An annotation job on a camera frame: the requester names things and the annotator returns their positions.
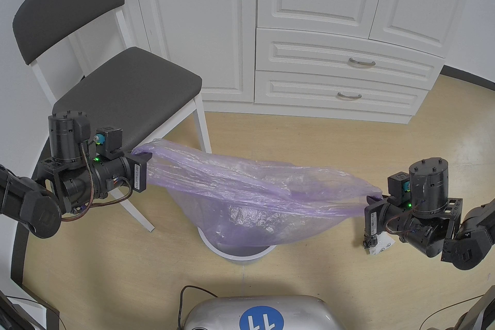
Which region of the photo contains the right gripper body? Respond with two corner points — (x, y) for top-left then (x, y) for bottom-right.
(365, 200), (412, 241)

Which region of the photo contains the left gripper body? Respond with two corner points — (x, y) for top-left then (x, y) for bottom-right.
(92, 152), (153, 201)

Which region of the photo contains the purple plastic bag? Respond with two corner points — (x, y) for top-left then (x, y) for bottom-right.
(131, 139), (383, 248)

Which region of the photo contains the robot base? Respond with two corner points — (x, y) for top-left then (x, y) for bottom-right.
(186, 295), (341, 330)

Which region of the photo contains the white trash bin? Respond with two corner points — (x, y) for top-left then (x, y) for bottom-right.
(197, 226), (277, 263)

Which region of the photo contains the crumpled white paper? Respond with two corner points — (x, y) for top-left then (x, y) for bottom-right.
(368, 235), (396, 256)

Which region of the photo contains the grey and white chair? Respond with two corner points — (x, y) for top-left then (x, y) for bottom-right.
(12, 0), (213, 232)

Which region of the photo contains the white wardrobe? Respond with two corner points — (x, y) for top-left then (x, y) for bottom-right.
(110, 0), (476, 124)

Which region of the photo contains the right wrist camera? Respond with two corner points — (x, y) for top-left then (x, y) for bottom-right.
(388, 172), (411, 205)

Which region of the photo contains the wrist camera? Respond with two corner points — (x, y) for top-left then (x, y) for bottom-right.
(93, 126), (124, 161)
(388, 172), (411, 205)

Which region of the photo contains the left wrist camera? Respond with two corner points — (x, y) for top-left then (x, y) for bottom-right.
(93, 126), (124, 161)

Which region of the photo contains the black cable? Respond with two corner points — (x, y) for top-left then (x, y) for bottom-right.
(177, 285), (219, 327)
(422, 295), (484, 330)

